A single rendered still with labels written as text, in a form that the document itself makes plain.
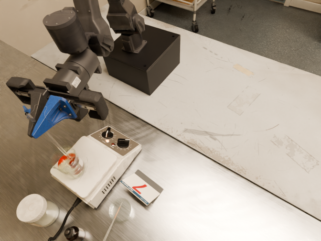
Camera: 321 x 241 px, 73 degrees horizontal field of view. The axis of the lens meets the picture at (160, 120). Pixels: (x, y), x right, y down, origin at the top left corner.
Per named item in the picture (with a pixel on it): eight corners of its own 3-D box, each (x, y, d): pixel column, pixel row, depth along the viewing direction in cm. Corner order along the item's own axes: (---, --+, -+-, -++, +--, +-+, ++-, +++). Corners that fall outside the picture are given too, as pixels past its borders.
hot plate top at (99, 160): (84, 136, 57) (83, 134, 56) (119, 158, 53) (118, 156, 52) (49, 172, 52) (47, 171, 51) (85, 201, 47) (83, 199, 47)
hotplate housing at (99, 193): (109, 129, 67) (102, 114, 60) (143, 149, 63) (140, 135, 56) (55, 190, 57) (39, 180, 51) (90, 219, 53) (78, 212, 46)
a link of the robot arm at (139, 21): (121, 24, 69) (115, 5, 64) (147, 25, 67) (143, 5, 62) (114, 38, 66) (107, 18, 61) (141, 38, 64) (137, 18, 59)
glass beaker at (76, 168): (81, 155, 53) (68, 139, 47) (91, 171, 51) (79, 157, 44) (58, 170, 51) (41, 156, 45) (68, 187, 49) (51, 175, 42)
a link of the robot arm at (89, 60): (88, 66, 52) (70, 31, 45) (109, 68, 51) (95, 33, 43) (74, 86, 49) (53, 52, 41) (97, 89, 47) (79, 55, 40)
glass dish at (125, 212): (125, 195, 55) (123, 192, 54) (137, 213, 53) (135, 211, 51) (106, 209, 54) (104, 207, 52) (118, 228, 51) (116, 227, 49)
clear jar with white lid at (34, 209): (49, 197, 56) (33, 188, 50) (64, 211, 54) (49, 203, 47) (30, 217, 54) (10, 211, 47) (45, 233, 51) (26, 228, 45)
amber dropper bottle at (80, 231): (85, 241, 50) (73, 238, 44) (71, 244, 50) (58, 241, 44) (85, 227, 52) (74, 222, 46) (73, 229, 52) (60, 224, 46)
